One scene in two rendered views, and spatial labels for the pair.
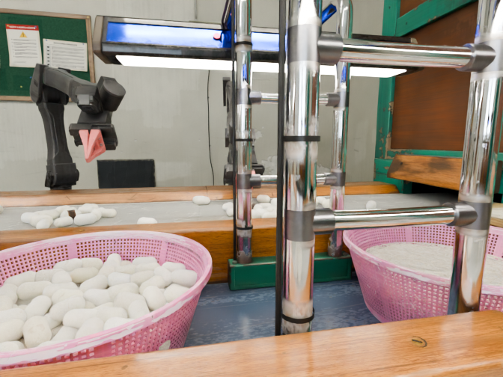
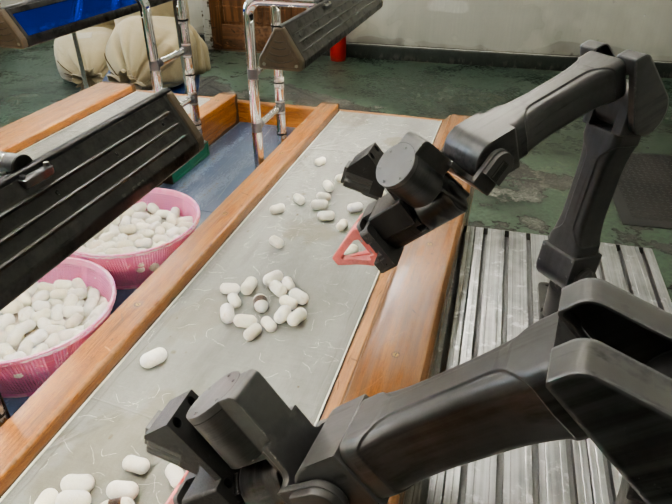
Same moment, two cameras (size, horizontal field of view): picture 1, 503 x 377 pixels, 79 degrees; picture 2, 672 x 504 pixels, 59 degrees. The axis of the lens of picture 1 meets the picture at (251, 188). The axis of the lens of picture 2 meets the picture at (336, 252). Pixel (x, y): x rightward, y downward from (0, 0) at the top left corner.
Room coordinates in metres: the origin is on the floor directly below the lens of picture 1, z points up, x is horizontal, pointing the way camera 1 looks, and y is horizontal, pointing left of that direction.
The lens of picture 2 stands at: (1.05, -0.24, 1.31)
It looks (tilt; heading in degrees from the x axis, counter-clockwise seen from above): 32 degrees down; 117
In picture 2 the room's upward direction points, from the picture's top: straight up
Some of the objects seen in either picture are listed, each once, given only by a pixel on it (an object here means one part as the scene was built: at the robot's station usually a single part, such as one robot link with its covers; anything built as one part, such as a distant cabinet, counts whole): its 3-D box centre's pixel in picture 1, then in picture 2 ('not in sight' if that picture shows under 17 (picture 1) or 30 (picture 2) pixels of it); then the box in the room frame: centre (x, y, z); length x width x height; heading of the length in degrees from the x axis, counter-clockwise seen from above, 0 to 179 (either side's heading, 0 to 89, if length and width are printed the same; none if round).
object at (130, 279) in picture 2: not in sight; (133, 239); (0.25, 0.45, 0.72); 0.27 x 0.27 x 0.10
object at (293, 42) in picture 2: not in sight; (332, 14); (0.44, 0.92, 1.08); 0.62 x 0.08 x 0.07; 101
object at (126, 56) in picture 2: not in sight; (149, 52); (-1.72, 2.57, 0.40); 0.74 x 0.56 x 0.38; 104
